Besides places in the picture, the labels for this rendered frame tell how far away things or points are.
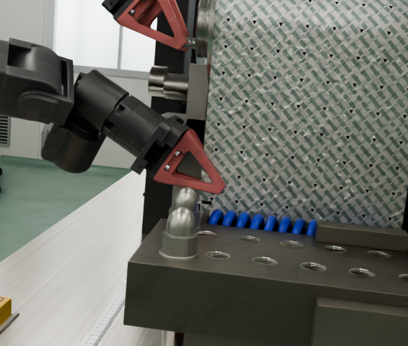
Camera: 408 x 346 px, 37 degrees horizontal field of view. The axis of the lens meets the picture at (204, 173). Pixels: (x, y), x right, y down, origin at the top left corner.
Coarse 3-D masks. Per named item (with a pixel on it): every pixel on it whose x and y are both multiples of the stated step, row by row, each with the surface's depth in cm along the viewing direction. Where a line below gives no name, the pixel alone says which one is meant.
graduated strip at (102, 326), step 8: (120, 288) 81; (120, 296) 79; (112, 304) 76; (120, 304) 76; (104, 312) 73; (112, 312) 74; (120, 312) 74; (96, 320) 71; (104, 320) 71; (112, 320) 71; (96, 328) 69; (104, 328) 69; (88, 336) 67; (96, 336) 67; (104, 336) 67; (80, 344) 65; (88, 344) 65; (96, 344) 65
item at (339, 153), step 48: (240, 96) 69; (288, 96) 69; (336, 96) 68; (384, 96) 67; (240, 144) 70; (288, 144) 69; (336, 144) 69; (384, 144) 68; (240, 192) 71; (288, 192) 70; (336, 192) 70; (384, 192) 69
